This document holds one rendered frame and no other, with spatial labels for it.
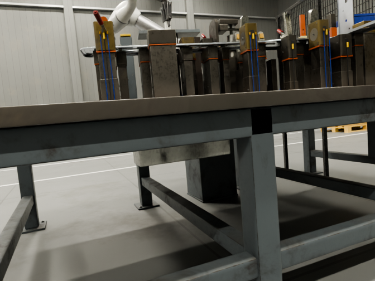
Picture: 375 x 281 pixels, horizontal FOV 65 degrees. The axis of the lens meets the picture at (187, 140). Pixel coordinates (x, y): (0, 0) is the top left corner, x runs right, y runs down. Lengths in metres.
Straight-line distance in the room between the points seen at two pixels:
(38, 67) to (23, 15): 1.80
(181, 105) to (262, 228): 0.43
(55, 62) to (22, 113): 11.56
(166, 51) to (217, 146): 0.50
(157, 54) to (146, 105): 0.69
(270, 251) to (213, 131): 0.39
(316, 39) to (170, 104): 1.06
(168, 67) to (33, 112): 0.80
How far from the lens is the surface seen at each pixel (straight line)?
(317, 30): 1.61
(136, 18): 2.44
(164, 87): 1.32
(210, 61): 1.54
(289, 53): 1.54
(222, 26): 1.83
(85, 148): 0.68
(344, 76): 1.67
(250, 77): 1.42
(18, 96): 12.10
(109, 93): 1.28
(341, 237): 1.14
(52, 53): 12.26
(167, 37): 1.36
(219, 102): 0.73
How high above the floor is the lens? 0.65
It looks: 5 degrees down
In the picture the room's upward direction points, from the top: 5 degrees counter-clockwise
